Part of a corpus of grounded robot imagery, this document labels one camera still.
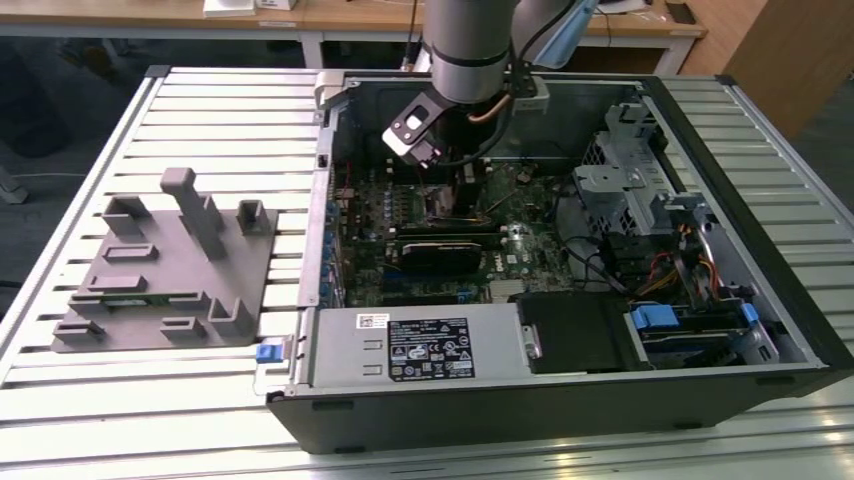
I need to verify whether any black graphics card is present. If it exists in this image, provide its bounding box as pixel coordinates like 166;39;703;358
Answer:
396;239;482;275

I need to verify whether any green RAM stick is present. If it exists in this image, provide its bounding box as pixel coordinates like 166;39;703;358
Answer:
102;294;171;306

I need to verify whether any black RAM slot bank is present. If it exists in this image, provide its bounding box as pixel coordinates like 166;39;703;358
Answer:
392;154;454;184

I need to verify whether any black plastic disk bay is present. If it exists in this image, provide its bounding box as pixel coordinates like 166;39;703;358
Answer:
516;292;652;375

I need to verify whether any large white box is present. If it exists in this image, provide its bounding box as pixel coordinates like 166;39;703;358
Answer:
202;0;258;19

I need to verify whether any thin black cable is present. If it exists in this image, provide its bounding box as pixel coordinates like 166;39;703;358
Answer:
401;0;425;70

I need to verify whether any black expansion slot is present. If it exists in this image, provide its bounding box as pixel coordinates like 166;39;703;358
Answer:
397;224;505;239

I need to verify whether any green motherboard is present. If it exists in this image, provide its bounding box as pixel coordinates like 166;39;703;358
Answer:
325;159;581;309

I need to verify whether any orange yellow wire bundle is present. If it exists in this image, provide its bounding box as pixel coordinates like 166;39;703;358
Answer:
636;223;725;301

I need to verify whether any silver chipset heat sink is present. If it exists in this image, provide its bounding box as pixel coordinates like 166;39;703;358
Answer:
488;279;525;301

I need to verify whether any grey power supply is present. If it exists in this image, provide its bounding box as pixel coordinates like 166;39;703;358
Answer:
309;303;532;389

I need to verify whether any black wire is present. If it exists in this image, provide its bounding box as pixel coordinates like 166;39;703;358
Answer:
561;234;632;296

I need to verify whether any blue disk carrier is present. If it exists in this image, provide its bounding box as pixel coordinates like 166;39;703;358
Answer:
625;303;748;366

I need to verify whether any white chair foot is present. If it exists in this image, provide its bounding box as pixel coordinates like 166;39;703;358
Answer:
0;167;29;204

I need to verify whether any wooden cabinet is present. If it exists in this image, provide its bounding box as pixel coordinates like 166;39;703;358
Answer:
679;0;854;141

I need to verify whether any black open PC case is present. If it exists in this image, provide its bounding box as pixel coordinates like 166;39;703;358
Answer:
252;67;854;456

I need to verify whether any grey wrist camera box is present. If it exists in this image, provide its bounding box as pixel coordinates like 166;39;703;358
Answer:
380;89;445;169

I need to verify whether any grey metal drive cage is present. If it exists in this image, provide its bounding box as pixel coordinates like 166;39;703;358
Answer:
570;99;669;236

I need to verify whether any grey parts rack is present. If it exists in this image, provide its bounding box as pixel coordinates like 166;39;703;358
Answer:
50;167;280;355

